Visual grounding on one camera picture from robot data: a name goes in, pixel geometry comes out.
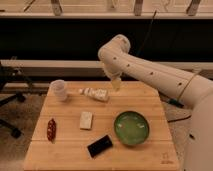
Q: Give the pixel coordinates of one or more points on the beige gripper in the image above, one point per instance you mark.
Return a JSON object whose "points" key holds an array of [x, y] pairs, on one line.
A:
{"points": [[116, 84]]}

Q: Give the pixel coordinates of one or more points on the white ceramic cup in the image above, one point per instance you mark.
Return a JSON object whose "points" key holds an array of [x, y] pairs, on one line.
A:
{"points": [[59, 89]]}

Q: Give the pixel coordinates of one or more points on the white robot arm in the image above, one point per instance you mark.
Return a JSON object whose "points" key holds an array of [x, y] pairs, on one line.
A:
{"points": [[188, 88]]}

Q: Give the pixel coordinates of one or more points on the white plastic bottle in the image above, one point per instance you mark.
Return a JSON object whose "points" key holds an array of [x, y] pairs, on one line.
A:
{"points": [[96, 94]]}

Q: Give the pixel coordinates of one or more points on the white rectangular block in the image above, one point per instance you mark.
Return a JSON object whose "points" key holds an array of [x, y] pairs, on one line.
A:
{"points": [[86, 120]]}

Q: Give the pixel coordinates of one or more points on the black rectangular phone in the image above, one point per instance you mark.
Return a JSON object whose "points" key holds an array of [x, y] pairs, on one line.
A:
{"points": [[99, 146]]}

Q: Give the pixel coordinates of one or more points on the red patterned oval object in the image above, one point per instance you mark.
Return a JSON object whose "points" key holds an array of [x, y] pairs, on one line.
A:
{"points": [[51, 130]]}

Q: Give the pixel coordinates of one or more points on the black office chair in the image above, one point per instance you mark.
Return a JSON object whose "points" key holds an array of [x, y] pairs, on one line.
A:
{"points": [[14, 131]]}

